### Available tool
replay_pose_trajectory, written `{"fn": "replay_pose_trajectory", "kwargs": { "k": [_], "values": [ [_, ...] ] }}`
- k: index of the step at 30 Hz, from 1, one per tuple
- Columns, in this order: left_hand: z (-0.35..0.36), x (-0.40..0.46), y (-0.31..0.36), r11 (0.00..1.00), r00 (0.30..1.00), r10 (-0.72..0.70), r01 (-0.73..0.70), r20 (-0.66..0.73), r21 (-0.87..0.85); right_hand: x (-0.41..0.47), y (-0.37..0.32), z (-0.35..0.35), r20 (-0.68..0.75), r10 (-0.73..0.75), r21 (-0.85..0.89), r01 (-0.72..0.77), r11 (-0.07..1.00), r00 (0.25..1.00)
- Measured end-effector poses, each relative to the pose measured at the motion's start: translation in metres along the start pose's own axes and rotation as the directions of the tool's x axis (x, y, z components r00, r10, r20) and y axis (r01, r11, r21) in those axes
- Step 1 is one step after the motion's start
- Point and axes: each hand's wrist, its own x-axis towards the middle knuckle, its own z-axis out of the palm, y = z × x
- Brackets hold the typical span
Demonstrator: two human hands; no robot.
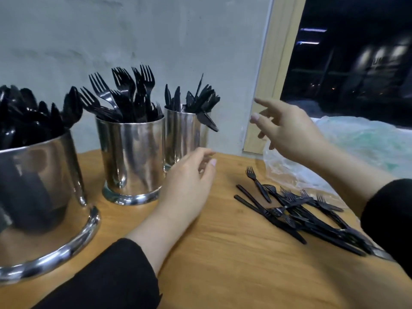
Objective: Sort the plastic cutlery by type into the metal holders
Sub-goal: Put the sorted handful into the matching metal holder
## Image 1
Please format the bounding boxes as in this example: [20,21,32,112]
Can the person's left hand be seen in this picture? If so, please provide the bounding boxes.
[154,147,218,232]

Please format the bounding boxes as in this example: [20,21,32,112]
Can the person's right hand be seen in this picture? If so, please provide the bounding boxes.
[250,96,323,166]

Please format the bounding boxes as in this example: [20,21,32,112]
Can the clear plastic bag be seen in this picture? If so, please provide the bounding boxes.
[263,115,412,197]

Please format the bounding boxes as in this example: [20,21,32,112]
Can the pile of black plastic cutlery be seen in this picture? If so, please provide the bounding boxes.
[233,167,394,261]

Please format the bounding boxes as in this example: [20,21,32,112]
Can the bunch of black knives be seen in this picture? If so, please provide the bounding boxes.
[164,74,221,133]

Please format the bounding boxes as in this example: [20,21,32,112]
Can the bunch of black forks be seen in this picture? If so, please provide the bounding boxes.
[79,64,163,124]

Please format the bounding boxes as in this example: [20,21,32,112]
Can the bunch of black spoons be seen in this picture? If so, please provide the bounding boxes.
[0,85,85,151]

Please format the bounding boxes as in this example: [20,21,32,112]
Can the person's left forearm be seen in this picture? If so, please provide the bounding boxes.
[35,215,194,309]

